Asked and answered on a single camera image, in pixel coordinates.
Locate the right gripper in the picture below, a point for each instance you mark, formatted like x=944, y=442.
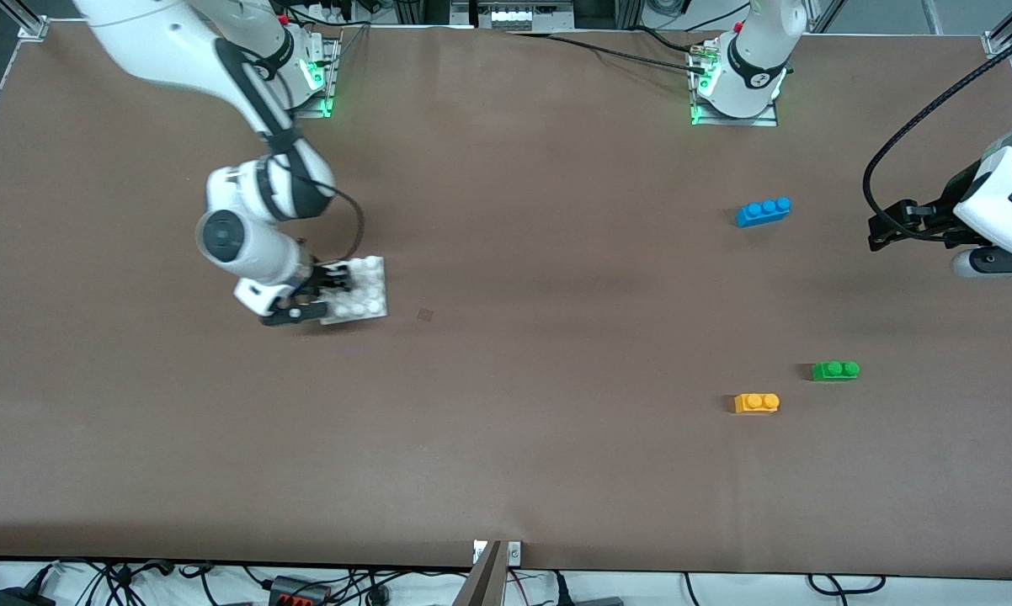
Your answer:
x=319, y=281

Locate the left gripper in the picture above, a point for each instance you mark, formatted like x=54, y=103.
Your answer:
x=942, y=215

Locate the white studded base plate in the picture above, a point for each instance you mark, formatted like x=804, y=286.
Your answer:
x=363, y=295

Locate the yellow two-stud block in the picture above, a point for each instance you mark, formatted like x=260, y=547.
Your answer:
x=757, y=404

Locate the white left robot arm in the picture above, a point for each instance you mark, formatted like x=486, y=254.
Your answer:
x=754, y=67

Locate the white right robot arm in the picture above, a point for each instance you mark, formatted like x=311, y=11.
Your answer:
x=161, y=42

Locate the blue three-stud block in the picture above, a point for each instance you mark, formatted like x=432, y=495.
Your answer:
x=763, y=214

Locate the green two-stud block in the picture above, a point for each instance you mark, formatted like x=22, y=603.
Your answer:
x=834, y=371

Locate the aluminium corner profile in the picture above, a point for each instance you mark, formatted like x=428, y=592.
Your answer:
x=999, y=44
x=33, y=28

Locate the black orange power adapter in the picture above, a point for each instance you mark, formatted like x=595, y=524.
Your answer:
x=300, y=592

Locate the white power strip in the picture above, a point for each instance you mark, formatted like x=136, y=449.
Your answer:
x=514, y=15

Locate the black power brick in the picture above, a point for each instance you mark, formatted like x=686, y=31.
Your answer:
x=18, y=598

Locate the white metal bracket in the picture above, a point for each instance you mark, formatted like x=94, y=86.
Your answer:
x=513, y=553

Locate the grey brown post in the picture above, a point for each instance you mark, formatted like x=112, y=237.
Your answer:
x=482, y=581

